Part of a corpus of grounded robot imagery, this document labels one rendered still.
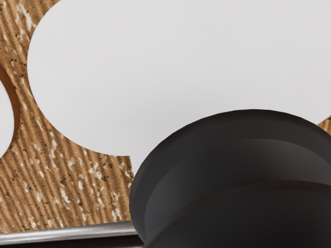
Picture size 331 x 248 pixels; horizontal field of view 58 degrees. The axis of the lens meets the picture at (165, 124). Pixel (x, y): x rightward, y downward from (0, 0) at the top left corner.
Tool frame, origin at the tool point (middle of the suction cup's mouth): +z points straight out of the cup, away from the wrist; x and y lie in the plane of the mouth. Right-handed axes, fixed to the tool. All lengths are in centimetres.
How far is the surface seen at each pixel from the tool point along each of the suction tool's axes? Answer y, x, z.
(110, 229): 6.8, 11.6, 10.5
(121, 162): 4.5, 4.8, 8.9
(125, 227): 5.7, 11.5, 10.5
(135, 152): 3.4, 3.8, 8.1
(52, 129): 7.5, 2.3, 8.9
